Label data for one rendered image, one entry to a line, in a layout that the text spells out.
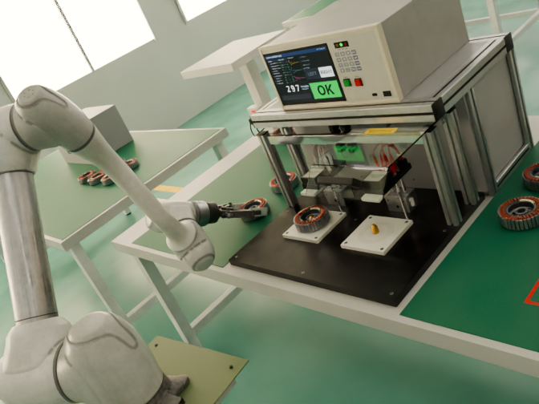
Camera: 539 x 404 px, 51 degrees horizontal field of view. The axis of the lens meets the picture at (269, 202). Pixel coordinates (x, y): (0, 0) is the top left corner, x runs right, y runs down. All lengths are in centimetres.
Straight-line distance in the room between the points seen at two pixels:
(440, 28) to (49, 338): 128
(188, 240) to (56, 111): 54
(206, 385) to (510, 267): 77
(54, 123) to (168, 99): 526
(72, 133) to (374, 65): 78
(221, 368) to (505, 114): 105
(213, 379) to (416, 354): 111
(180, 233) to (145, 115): 490
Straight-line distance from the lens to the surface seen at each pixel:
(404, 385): 226
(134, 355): 135
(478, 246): 151
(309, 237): 171
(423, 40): 159
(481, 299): 135
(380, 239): 158
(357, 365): 239
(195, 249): 171
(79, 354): 133
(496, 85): 171
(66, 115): 148
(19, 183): 154
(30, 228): 151
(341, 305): 146
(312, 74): 163
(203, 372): 147
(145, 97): 656
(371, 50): 147
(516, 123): 182
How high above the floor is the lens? 162
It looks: 25 degrees down
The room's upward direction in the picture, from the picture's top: 24 degrees counter-clockwise
